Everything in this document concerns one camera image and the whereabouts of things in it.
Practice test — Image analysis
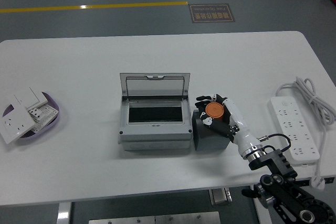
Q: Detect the grey enclosure box with lid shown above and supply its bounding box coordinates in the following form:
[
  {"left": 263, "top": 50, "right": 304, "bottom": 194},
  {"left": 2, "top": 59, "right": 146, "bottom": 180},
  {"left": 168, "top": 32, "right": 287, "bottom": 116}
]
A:
[{"left": 117, "top": 72, "right": 194, "bottom": 152}]

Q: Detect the grey metal base plate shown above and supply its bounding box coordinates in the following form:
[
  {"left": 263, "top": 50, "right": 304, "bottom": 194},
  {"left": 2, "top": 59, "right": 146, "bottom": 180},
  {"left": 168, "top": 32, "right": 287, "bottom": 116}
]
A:
[{"left": 88, "top": 211, "right": 222, "bottom": 224}]

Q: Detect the grey table bracket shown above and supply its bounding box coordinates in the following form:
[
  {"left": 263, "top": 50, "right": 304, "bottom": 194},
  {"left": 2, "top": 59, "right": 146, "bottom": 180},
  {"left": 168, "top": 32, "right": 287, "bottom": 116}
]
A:
[{"left": 209, "top": 187, "right": 233, "bottom": 206}]

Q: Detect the purple tray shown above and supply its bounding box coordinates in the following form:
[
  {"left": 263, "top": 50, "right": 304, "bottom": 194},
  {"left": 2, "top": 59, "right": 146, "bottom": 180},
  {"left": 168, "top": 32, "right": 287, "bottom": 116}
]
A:
[{"left": 2, "top": 91, "right": 60, "bottom": 145}]

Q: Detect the black table control box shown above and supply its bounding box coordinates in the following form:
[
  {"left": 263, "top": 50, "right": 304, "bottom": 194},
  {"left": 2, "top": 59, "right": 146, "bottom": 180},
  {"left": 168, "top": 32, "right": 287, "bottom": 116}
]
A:
[{"left": 298, "top": 177, "right": 332, "bottom": 187}]

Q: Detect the white power plug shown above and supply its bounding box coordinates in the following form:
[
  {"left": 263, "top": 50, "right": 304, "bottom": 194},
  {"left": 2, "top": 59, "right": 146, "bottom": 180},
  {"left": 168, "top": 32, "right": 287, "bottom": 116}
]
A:
[{"left": 310, "top": 175, "right": 327, "bottom": 191}]

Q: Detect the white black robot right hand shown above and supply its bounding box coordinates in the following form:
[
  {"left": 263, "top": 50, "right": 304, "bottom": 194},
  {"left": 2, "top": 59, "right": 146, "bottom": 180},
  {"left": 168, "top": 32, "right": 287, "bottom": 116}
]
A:
[{"left": 195, "top": 93, "right": 263, "bottom": 155}]

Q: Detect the small white socket module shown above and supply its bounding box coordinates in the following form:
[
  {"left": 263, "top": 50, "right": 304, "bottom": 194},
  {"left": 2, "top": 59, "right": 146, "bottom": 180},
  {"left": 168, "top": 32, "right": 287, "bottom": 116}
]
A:
[{"left": 27, "top": 107, "right": 44, "bottom": 123}]

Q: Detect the dark floor sign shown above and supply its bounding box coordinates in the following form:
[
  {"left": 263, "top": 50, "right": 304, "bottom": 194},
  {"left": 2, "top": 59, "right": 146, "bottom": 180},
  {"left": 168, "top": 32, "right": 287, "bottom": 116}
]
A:
[{"left": 188, "top": 3, "right": 236, "bottom": 24}]

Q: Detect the orange cylinder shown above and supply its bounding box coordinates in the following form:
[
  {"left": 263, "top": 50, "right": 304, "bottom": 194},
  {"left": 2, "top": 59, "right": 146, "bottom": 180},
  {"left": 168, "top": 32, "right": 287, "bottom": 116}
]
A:
[{"left": 204, "top": 102, "right": 226, "bottom": 122}]

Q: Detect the white table leg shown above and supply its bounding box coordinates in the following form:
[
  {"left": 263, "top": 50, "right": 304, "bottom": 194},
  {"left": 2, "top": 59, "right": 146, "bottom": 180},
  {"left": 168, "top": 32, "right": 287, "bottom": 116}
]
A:
[
  {"left": 56, "top": 202, "right": 72, "bottom": 224},
  {"left": 250, "top": 185, "right": 272, "bottom": 224}
]

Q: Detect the white power cord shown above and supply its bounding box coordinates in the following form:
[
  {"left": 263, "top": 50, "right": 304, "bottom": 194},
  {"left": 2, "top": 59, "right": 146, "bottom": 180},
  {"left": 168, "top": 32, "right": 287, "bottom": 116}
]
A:
[{"left": 275, "top": 76, "right": 336, "bottom": 180}]

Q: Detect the white wall socket plate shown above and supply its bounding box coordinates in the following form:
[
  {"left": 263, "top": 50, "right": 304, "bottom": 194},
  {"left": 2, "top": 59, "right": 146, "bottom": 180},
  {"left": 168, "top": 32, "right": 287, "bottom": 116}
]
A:
[{"left": 0, "top": 104, "right": 36, "bottom": 145}]

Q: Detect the grey cube with round recess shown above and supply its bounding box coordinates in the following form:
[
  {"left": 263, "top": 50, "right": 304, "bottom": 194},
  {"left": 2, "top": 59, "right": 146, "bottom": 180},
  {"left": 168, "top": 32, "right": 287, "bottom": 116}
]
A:
[{"left": 192, "top": 108, "right": 232, "bottom": 152}]

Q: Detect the white rocker switch plate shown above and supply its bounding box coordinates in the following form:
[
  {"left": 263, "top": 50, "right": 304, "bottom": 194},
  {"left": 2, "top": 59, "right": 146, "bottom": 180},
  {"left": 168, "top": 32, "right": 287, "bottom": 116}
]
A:
[{"left": 6, "top": 87, "right": 49, "bottom": 110}]

